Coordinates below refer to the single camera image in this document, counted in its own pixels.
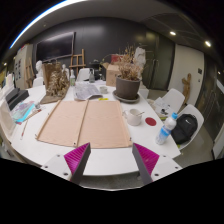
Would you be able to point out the dark pot with dried plant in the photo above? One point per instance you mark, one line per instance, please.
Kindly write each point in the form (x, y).
(127, 87)

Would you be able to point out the colourful printed book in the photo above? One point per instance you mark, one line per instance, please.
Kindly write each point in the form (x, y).
(23, 111)

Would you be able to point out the white box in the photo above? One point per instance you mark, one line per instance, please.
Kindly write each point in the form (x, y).
(6, 116)

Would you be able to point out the pale green spray bottle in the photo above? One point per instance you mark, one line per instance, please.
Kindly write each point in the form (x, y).
(72, 80)

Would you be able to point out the stack of white papers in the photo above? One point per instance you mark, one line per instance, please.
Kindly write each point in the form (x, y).
(161, 106)

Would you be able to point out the white chair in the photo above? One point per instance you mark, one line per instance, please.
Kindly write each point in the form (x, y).
(192, 108)
(175, 98)
(83, 75)

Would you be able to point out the carved brown wooden sculpture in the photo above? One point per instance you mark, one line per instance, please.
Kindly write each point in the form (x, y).
(56, 85)

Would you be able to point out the tall white plaster statue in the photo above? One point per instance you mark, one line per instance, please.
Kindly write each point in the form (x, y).
(140, 58)

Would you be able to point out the small white plaster bust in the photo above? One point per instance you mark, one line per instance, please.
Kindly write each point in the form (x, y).
(39, 68)
(65, 70)

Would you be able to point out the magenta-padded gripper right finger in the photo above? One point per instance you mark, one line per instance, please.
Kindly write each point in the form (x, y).
(151, 165)

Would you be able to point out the grey plant saucer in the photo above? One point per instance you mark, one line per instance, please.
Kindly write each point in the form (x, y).
(126, 100)

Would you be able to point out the wooden stir stick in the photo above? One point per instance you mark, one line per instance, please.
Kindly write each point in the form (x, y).
(140, 113)

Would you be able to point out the black backpack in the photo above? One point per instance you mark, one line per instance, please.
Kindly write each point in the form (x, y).
(184, 129)

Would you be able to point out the round ceiling light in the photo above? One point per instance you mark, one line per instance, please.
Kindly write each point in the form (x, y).
(208, 43)
(173, 33)

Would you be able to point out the white cup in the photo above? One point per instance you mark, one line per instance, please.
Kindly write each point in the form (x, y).
(133, 119)

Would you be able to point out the white bottle with blue cap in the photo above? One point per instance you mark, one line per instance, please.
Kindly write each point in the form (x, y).
(165, 130)

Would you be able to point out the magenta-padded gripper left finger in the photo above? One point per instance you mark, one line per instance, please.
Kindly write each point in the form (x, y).
(71, 165)

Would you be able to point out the flat round red coaster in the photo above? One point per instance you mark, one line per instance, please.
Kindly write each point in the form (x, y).
(150, 121)

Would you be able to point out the dark wall screen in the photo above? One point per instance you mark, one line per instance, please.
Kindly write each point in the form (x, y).
(55, 46)

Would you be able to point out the light wooden drawing board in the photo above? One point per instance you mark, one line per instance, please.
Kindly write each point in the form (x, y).
(83, 123)

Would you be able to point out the yellow marker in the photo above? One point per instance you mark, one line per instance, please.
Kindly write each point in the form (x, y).
(103, 99)

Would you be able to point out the black box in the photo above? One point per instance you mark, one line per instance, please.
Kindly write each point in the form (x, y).
(16, 98)

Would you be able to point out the wooden easel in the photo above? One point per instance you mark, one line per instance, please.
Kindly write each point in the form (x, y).
(76, 65)

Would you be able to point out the small white jar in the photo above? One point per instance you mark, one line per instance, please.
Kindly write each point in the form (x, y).
(103, 89)

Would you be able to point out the wooden figure sculpture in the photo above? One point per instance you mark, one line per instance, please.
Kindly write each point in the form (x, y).
(186, 86)

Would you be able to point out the newspaper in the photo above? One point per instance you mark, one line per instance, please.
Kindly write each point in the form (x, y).
(86, 90)

